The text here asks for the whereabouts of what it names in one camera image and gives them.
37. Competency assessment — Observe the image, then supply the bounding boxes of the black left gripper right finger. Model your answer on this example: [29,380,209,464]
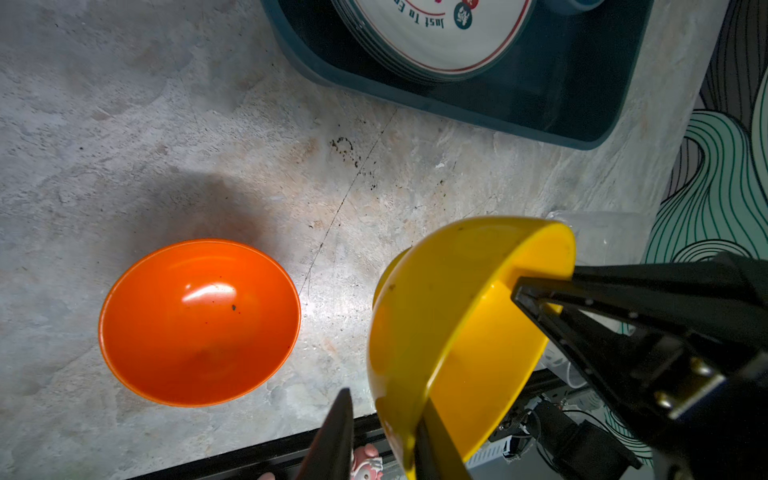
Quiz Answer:
[414,399,471,480]

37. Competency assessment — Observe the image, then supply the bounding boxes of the white plate red green circles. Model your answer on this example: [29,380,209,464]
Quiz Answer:
[344,0,535,79]

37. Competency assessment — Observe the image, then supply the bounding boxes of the blue shallow bowl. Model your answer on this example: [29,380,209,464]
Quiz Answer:
[544,0,604,16]

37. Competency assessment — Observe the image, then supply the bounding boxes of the yellow shallow bowl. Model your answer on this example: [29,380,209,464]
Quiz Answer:
[367,216,576,478]

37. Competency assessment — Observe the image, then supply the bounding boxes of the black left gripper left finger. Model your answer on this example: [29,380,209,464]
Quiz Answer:
[297,388,354,480]

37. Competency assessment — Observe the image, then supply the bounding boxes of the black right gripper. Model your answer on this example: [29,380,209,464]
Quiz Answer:
[511,252,767,479]

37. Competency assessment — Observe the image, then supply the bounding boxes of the clear plastic cup far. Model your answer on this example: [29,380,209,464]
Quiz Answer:
[545,210,653,267]

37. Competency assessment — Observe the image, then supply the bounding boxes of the teal plastic bin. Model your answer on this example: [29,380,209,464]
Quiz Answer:
[262,1,653,150]

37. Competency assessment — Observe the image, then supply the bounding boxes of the pink white small figure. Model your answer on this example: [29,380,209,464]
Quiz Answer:
[350,444,383,480]

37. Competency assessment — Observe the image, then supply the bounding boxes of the orange shallow bowl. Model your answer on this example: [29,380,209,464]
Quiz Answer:
[98,239,301,408]

